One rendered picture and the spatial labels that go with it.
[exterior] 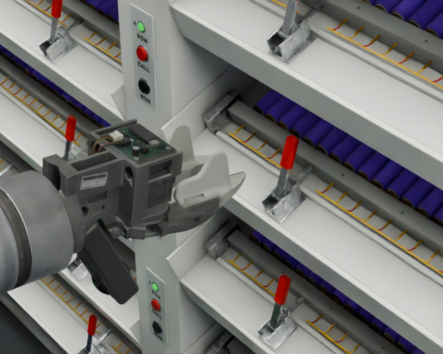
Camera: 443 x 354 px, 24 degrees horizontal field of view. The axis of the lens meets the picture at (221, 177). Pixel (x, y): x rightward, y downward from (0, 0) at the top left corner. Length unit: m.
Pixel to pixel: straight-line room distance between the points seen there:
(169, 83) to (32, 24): 0.36
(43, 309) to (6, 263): 1.03
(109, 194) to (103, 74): 0.45
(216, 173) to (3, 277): 0.24
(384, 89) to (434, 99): 0.05
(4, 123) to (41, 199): 0.79
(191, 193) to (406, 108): 0.21
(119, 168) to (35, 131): 0.71
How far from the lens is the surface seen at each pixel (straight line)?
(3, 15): 1.50
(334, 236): 1.07
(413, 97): 0.92
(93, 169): 0.86
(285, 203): 1.09
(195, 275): 1.32
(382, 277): 1.03
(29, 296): 1.88
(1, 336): 2.03
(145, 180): 0.88
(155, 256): 1.34
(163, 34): 1.12
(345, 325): 1.20
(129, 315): 1.55
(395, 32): 0.95
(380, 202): 1.06
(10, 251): 0.82
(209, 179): 0.95
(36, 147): 1.56
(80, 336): 1.79
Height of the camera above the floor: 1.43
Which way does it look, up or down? 37 degrees down
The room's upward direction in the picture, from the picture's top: straight up
